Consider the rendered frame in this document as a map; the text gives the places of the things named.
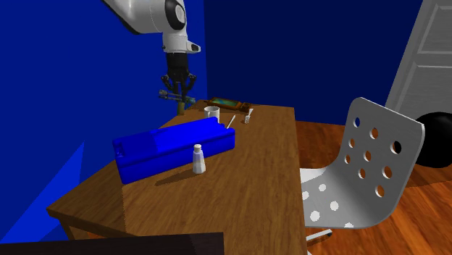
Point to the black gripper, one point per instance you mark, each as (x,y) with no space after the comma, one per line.
(177,67)

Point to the grey panelled door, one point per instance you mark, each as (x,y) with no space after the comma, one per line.
(423,60)

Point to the small white spoon-like tool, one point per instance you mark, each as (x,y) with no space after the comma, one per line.
(248,118)

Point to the brown framed tablet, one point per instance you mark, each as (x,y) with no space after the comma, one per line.
(226,102)

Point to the black ball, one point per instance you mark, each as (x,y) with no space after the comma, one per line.
(438,141)

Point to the white mug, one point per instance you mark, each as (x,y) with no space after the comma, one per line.
(211,113)

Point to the white pen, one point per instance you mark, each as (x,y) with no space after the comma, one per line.
(231,121)

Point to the yellow post with grey bars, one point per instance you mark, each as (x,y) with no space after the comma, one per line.
(180,106)

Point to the wooden desk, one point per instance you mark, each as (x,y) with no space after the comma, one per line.
(247,183)

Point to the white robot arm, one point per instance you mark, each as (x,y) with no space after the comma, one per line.
(148,14)

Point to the white chair with holes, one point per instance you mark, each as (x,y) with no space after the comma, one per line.
(370,197)

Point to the blue long box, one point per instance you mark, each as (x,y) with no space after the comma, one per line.
(169,148)

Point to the white salt shaker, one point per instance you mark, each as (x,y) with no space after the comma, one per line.
(198,160)

